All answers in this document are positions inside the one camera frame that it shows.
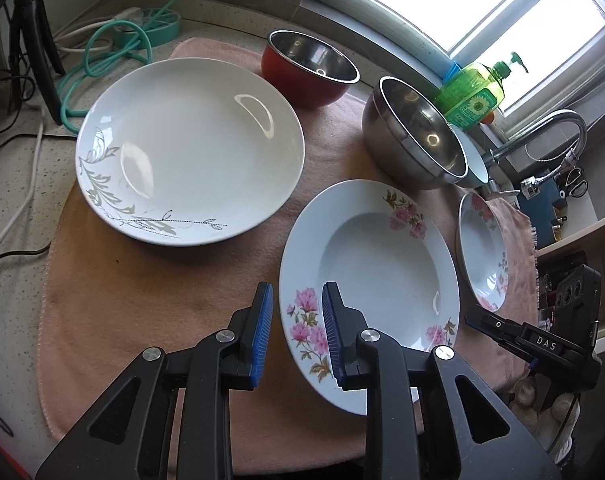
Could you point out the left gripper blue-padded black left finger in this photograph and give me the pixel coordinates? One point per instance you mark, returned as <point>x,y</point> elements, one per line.
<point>165,399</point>

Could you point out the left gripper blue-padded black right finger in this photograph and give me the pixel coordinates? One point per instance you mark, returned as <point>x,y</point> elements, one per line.
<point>429,415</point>

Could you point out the white plate pink flowers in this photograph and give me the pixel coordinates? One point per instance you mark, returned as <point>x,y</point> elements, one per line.
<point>390,262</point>

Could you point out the chrome kitchen faucet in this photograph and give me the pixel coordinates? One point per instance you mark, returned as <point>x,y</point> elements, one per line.
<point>559,137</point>

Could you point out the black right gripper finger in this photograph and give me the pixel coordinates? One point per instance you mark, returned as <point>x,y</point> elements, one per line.
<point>540,349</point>

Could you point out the small pink-flowered white plate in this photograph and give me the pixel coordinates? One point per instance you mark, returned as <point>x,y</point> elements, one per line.
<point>482,252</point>

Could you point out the blue knife holder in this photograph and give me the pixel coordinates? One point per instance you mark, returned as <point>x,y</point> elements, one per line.
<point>540,208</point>

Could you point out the black scissors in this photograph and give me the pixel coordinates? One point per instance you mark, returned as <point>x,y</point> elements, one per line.
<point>573,183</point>

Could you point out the small light blue bowl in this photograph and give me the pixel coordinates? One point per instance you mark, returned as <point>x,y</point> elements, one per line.
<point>477,173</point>

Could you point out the large stainless steel bowl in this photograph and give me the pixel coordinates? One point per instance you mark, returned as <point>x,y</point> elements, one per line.
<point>409,139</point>

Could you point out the green dish soap bottle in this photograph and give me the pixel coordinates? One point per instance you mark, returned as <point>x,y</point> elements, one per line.
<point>467,98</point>

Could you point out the pink cloth mat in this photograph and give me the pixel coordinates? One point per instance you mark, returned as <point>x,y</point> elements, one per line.
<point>107,297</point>

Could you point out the white plate grey leaf pattern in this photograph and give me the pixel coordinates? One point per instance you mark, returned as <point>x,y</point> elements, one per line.
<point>189,152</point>

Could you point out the red steel bowl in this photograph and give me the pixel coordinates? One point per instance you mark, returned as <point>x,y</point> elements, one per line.
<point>308,71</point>

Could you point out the black tripod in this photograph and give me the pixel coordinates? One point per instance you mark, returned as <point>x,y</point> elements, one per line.
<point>29,28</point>

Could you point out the window frame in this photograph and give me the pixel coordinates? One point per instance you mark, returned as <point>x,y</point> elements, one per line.
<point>561,41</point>

